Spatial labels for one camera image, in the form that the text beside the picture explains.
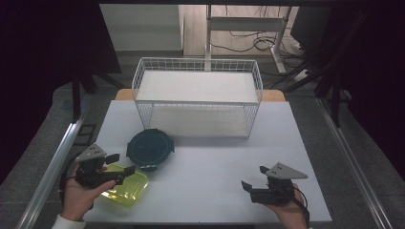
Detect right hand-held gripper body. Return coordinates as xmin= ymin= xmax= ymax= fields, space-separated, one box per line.
xmin=249 ymin=162 xmax=309 ymax=206

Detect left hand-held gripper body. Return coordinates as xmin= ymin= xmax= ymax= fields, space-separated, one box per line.
xmin=75 ymin=143 xmax=126 ymax=189

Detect yellow-green square plastic container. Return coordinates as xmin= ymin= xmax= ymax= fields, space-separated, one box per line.
xmin=98 ymin=162 xmax=150 ymax=207

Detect person's right hand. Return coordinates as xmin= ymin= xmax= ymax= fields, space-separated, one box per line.
xmin=264 ymin=183 xmax=309 ymax=229

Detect person's left hand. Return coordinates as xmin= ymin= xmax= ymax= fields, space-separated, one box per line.
xmin=60 ymin=165 xmax=117 ymax=222

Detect dark round lidded container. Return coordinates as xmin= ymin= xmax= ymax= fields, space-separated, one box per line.
xmin=125 ymin=128 xmax=176 ymax=173

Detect white table cover sheet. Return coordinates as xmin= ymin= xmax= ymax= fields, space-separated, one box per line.
xmin=83 ymin=99 xmax=332 ymax=223

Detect white shelf board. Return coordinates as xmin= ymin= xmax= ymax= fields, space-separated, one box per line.
xmin=136 ymin=70 xmax=260 ymax=104

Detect dark curtain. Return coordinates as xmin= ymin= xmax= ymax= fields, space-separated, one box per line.
xmin=328 ymin=0 xmax=405 ymax=180
xmin=0 ymin=0 xmax=122 ymax=186

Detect white cabinet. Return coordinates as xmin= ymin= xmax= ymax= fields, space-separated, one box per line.
xmin=99 ymin=3 xmax=185 ymax=52

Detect metal rail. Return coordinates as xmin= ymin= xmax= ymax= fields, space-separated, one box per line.
xmin=15 ymin=94 xmax=94 ymax=229
xmin=315 ymin=96 xmax=394 ymax=229

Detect white wire basket rack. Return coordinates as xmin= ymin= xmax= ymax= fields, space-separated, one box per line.
xmin=131 ymin=56 xmax=264 ymax=139

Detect black floor cables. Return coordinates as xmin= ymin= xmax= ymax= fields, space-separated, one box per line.
xmin=210 ymin=6 xmax=307 ymax=60

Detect white desk frame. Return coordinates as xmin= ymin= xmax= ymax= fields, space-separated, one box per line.
xmin=204 ymin=4 xmax=292 ymax=74

